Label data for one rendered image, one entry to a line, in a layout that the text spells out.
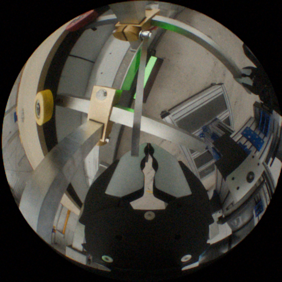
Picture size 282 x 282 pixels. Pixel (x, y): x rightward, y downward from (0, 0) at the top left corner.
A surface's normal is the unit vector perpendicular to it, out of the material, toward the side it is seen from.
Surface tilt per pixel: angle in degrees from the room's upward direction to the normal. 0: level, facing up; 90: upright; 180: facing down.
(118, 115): 0
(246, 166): 90
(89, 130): 90
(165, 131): 0
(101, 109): 0
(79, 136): 90
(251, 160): 90
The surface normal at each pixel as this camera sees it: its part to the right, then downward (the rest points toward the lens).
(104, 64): -0.04, 0.49
